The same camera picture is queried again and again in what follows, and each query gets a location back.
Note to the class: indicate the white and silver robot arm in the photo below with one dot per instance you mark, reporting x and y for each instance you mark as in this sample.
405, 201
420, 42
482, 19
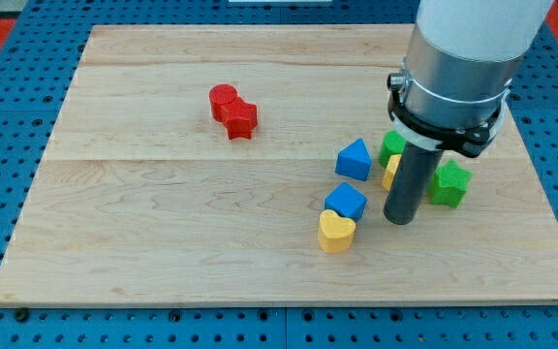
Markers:
462, 56

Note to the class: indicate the yellow heart block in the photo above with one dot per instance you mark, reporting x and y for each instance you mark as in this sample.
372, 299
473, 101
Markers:
335, 233

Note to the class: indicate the red circle block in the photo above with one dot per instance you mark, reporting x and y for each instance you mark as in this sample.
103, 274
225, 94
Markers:
220, 95

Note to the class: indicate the green circle block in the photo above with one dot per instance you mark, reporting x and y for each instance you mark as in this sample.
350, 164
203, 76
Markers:
392, 144

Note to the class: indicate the red star block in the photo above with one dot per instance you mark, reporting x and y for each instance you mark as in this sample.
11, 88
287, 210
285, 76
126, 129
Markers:
240, 118

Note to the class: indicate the blue cube block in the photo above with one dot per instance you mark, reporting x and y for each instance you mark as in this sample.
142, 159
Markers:
346, 201

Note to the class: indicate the blue pentagon block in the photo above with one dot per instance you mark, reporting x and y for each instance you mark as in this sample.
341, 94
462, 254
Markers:
354, 161

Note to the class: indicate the light wooden board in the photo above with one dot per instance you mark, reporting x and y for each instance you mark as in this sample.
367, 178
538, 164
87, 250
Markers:
142, 200

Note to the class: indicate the yellow block behind rod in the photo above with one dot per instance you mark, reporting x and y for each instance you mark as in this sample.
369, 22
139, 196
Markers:
390, 171

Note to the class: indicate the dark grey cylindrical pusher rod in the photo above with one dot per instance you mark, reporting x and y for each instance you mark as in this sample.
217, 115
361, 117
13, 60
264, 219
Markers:
413, 175

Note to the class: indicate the green star block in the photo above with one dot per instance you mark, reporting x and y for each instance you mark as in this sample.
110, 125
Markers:
449, 185

